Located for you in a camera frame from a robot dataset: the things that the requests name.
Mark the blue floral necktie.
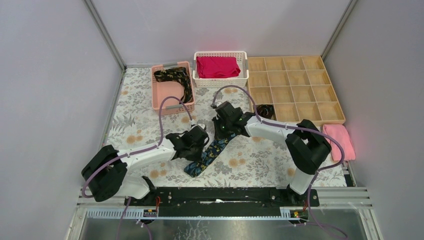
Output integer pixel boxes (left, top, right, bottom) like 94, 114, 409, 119
183, 133, 236, 178

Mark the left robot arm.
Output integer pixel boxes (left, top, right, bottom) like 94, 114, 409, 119
81, 124, 209, 206

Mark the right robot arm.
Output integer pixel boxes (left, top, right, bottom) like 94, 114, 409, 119
212, 101, 332, 206

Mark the dark rolled necktie in tray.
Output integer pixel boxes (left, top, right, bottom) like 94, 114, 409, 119
256, 104, 275, 120

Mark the white plastic basket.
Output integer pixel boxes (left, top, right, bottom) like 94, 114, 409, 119
192, 51, 249, 88

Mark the floral table mat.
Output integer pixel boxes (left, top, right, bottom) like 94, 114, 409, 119
94, 67, 347, 188

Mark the red folded cloth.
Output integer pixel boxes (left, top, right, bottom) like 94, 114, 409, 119
196, 56, 241, 79

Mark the pink plastic basket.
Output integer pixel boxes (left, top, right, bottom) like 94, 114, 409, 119
151, 61, 195, 115

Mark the black gold necktie in basket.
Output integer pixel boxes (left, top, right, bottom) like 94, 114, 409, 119
153, 67, 194, 104

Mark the wooden compartment tray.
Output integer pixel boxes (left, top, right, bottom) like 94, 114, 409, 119
246, 55, 346, 126

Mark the pink folded cloth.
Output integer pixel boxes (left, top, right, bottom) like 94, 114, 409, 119
322, 124, 356, 163

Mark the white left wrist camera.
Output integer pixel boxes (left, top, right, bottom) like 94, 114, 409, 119
191, 123, 207, 131

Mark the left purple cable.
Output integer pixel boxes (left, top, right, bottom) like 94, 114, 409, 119
81, 96, 196, 200

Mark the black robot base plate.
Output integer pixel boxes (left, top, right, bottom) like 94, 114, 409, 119
124, 187, 320, 217

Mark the white slotted cable duct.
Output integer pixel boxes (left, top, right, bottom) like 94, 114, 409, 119
86, 208, 158, 220

